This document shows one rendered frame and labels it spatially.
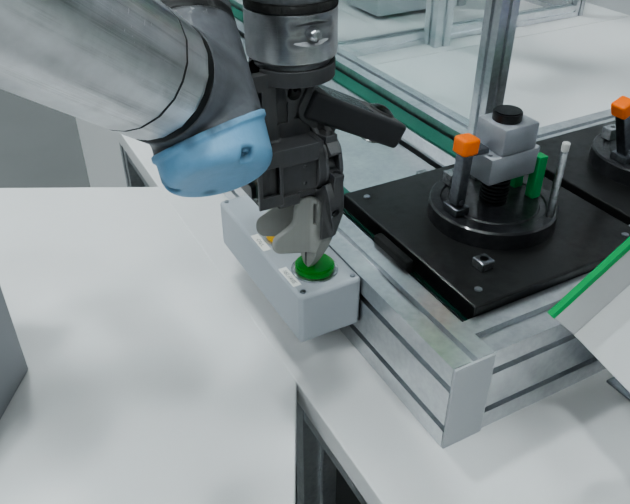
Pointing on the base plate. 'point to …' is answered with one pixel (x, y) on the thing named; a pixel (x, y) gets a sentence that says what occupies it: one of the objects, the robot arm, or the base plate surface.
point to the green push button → (315, 268)
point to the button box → (249, 249)
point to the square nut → (483, 262)
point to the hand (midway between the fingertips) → (315, 251)
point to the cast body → (505, 145)
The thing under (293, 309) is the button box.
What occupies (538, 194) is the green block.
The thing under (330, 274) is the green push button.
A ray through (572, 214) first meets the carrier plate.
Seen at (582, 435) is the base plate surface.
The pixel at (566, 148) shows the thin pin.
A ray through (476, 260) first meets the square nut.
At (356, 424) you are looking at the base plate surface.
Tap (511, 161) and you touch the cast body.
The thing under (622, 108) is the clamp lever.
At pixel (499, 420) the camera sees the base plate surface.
